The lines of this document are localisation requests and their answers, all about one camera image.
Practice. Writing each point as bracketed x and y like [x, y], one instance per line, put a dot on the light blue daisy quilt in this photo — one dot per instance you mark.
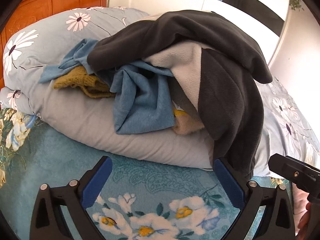
[50, 42]

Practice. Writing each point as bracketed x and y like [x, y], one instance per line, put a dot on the blue cotton garment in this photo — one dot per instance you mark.
[140, 100]

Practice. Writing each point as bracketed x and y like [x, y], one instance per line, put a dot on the beige yellow garment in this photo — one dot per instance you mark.
[185, 127]

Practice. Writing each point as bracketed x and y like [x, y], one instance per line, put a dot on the person's right hand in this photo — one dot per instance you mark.
[307, 221]

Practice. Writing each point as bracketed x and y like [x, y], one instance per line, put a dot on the mustard knit sweater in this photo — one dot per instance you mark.
[80, 80]

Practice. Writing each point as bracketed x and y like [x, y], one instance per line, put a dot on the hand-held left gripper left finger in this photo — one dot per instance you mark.
[97, 180]

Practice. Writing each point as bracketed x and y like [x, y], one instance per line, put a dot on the orange wooden headboard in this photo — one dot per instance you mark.
[50, 2]

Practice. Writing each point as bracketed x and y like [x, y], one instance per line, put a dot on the green plant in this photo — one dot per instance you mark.
[296, 2]

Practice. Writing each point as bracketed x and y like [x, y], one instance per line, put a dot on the dark and light grey fleece jacket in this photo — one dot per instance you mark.
[225, 92]

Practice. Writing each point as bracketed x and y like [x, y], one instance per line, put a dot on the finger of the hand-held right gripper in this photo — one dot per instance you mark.
[287, 168]

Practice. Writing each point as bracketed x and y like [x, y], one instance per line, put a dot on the teal floral blanket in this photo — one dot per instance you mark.
[150, 177]

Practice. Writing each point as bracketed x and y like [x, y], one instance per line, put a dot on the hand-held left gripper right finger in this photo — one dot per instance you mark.
[230, 182]

